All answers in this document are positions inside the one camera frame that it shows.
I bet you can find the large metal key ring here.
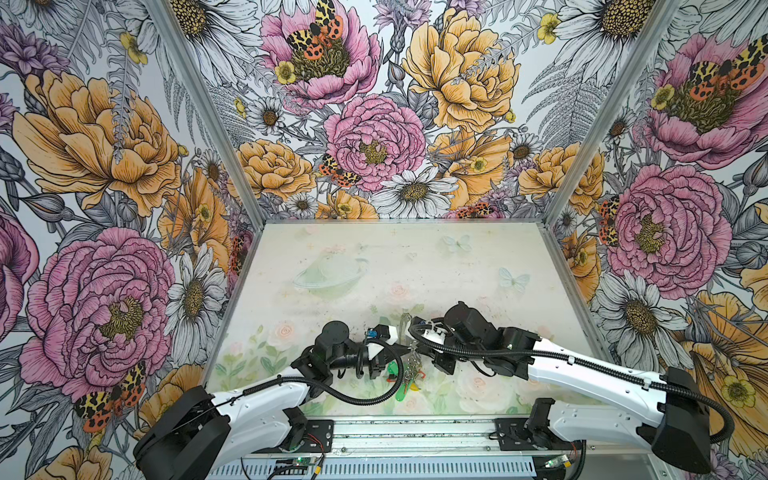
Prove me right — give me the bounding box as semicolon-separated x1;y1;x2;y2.
403;317;426;391

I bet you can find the green circuit board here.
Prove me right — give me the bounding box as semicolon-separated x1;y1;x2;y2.
274;454;321;475

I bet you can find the black cable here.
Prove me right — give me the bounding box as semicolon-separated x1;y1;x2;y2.
407;317;736;445
239;338;407;408

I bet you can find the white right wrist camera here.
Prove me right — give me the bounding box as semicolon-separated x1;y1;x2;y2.
409;319;447;351

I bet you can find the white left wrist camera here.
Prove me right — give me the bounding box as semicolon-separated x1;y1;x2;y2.
371;324;399;345

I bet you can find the left black cable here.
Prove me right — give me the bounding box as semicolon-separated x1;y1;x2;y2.
239;338;407;408

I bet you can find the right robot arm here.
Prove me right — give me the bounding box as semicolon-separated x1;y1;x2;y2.
408;302;735;474

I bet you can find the aluminium front rail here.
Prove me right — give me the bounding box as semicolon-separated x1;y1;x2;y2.
314;399;663;457

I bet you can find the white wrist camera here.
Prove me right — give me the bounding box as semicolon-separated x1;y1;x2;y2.
409;319;447;351
371;324;399;345

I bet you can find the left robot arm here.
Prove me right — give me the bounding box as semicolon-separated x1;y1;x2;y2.
134;321;410;479

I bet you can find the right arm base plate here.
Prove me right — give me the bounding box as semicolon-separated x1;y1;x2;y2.
488;417;583;453

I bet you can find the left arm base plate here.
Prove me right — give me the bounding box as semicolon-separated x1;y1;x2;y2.
257;419;335;454

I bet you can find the right black cable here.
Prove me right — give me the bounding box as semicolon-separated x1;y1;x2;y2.
407;317;736;445

